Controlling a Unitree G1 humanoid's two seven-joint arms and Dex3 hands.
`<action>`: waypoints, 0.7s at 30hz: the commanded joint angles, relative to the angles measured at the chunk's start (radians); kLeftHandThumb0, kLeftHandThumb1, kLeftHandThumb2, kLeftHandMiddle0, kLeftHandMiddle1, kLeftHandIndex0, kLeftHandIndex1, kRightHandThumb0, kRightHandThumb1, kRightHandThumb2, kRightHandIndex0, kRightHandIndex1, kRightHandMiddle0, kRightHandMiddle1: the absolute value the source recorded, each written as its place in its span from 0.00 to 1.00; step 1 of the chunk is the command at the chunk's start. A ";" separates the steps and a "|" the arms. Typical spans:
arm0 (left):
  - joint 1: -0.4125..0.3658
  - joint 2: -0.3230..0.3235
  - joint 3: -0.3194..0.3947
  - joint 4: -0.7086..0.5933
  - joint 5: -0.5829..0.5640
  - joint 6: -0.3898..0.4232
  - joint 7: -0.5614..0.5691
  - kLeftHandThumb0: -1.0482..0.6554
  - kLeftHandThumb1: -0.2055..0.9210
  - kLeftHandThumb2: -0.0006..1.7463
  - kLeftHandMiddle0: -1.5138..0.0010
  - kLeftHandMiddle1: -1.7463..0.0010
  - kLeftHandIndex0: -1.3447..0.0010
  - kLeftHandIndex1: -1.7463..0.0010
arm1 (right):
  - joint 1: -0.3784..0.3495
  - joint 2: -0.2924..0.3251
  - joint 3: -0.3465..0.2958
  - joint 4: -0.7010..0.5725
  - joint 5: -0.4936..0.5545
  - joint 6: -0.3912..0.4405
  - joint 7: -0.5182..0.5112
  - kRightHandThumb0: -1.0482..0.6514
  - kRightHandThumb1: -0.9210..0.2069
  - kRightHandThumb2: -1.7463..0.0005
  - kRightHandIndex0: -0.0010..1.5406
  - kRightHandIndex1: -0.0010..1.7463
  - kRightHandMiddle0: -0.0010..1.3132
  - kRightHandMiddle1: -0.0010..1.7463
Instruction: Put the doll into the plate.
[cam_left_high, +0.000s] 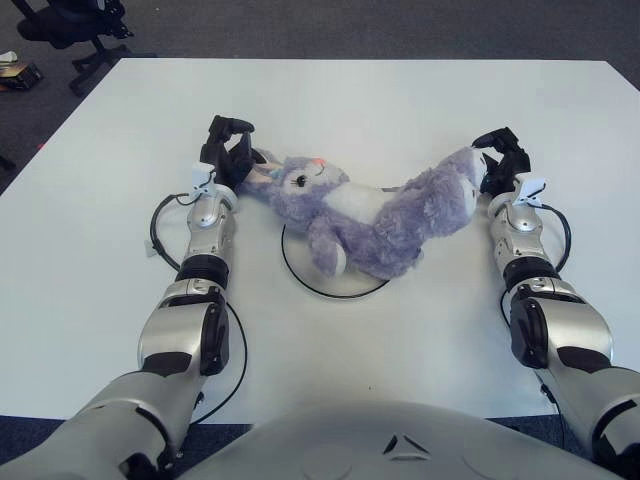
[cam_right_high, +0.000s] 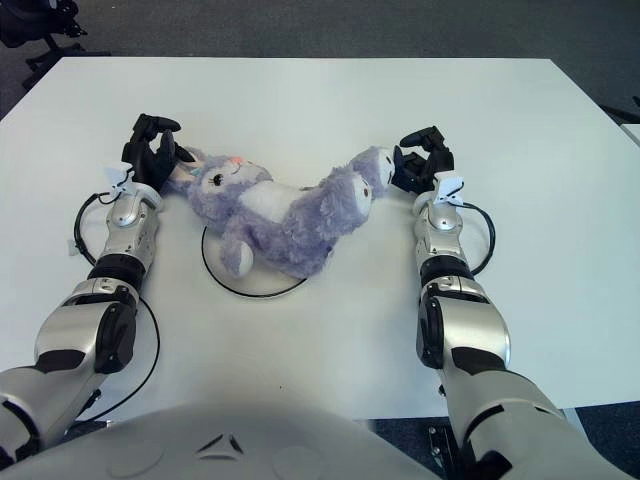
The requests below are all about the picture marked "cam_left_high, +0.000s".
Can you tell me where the yellow and black box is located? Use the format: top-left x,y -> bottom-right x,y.
0,62 -> 44,92

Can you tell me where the black office chair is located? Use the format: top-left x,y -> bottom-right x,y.
14,0 -> 159,97

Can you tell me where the white plate with black rim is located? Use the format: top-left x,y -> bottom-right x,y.
280,187 -> 401,300

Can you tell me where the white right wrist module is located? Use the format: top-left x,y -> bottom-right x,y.
512,174 -> 547,209

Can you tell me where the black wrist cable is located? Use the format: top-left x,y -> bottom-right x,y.
151,192 -> 201,271
539,202 -> 572,274

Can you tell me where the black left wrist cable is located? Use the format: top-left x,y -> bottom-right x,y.
151,192 -> 201,271

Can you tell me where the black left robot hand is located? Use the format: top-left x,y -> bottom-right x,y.
198,114 -> 271,190

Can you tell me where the silver robot torso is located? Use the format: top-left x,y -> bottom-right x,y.
174,399 -> 621,480

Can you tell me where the purple plush bunny doll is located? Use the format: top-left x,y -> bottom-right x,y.
238,146 -> 479,280

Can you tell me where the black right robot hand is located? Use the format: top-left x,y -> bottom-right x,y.
470,126 -> 531,197

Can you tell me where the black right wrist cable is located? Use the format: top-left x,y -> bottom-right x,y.
539,202 -> 572,274

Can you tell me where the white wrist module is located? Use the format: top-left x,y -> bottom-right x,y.
512,174 -> 547,209
189,162 -> 216,197

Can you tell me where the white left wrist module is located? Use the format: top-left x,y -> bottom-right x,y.
189,162 -> 216,197

